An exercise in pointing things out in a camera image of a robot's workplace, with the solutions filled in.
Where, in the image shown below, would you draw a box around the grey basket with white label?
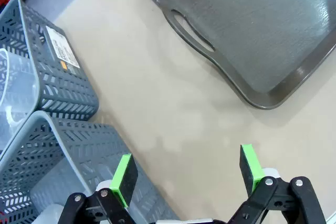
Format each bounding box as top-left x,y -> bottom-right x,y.
0,0 -> 100,121

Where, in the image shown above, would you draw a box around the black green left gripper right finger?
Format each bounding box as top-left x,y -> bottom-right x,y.
239,144 -> 328,224

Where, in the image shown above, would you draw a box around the grey perforated plastic basket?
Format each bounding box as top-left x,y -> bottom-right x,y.
0,110 -> 181,224

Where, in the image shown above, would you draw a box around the clear plastic measuring cup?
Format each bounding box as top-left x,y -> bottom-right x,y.
0,48 -> 37,141

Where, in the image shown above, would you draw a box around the dark brown plastic serving tray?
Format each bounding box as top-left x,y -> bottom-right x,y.
136,0 -> 336,110

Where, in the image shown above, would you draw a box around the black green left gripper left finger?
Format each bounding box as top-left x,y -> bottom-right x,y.
57,153 -> 139,224

